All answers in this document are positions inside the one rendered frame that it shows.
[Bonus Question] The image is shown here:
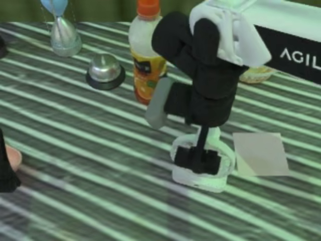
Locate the small woven basket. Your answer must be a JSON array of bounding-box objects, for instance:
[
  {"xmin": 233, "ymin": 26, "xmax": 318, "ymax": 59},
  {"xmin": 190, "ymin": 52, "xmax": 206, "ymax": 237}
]
[{"xmin": 239, "ymin": 65, "xmax": 273, "ymax": 84}]

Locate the orange juice bottle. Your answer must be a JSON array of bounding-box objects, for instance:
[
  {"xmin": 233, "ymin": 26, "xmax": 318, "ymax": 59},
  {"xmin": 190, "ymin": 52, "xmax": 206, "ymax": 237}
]
[{"xmin": 128, "ymin": 0, "xmax": 168, "ymax": 106}]

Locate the silver call bell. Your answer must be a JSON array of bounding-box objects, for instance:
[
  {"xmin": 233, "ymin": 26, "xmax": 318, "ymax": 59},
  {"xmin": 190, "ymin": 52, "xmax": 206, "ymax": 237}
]
[{"xmin": 85, "ymin": 53, "xmax": 126, "ymax": 91}]

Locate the green striped tablecloth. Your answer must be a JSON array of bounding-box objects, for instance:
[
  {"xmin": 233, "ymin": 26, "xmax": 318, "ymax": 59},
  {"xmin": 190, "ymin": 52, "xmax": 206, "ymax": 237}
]
[{"xmin": 0, "ymin": 21, "xmax": 321, "ymax": 241}]

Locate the blue hourglass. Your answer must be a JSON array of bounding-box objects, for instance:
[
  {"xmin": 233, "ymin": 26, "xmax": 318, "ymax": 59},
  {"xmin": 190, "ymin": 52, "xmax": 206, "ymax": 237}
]
[{"xmin": 40, "ymin": 0, "xmax": 83, "ymax": 58}]

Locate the pink round object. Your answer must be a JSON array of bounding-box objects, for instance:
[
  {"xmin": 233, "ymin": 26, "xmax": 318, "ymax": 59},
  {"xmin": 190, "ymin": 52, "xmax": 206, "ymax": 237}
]
[{"xmin": 5, "ymin": 146, "xmax": 23, "ymax": 172}]

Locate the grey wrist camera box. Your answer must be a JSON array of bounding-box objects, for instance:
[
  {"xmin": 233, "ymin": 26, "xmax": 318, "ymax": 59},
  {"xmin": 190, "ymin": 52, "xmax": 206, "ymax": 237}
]
[{"xmin": 144, "ymin": 77, "xmax": 174, "ymax": 130}]

